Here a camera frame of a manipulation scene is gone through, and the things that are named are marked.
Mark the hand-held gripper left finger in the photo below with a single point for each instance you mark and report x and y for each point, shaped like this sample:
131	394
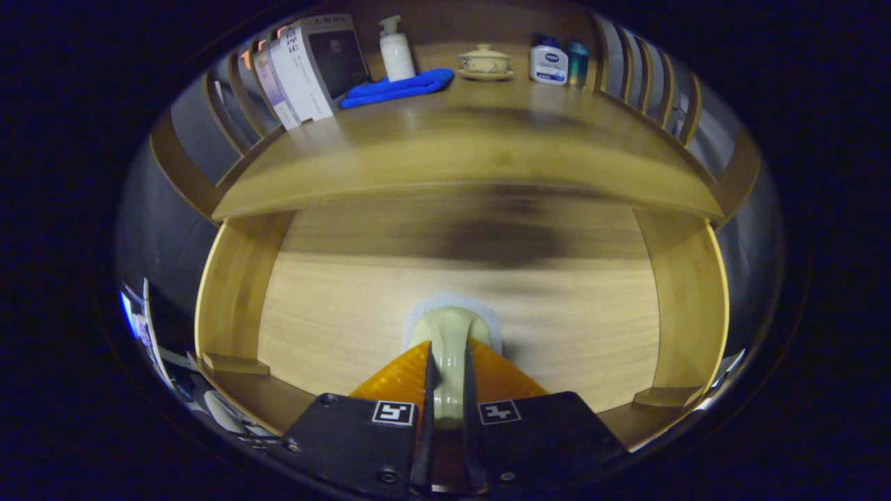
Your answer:
348	438

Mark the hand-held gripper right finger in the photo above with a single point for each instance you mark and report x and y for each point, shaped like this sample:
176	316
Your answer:
550	438

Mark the wooden drawer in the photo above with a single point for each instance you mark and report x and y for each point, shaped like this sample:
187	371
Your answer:
348	313

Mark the wooden countertop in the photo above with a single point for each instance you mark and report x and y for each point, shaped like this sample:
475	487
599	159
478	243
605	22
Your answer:
487	139

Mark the wooden cabinet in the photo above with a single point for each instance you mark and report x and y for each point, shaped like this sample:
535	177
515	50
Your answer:
181	174

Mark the blue folded cloth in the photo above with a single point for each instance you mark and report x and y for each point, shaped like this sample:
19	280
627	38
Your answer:
397	87

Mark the thin pale book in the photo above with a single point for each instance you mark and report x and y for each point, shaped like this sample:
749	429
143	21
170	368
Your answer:
275	90

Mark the thick white book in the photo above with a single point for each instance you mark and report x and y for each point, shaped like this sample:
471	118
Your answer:
306	76

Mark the white bottle with blue cap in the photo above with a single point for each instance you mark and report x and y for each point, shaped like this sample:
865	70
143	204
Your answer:
548	66

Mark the teal slim bottle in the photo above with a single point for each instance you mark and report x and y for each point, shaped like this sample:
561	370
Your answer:
577	66

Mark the beige lidded teacup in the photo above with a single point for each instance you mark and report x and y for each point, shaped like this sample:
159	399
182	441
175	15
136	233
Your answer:
485	62

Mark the white pump bottle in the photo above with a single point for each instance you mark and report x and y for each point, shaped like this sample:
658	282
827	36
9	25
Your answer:
397	59

